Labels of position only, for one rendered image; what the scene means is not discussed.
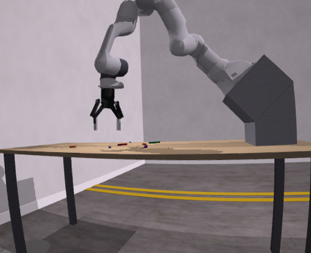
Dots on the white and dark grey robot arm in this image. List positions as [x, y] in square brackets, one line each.
[223, 73]

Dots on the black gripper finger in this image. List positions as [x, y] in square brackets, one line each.
[118, 113]
[95, 114]

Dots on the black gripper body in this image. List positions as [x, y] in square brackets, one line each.
[107, 94]

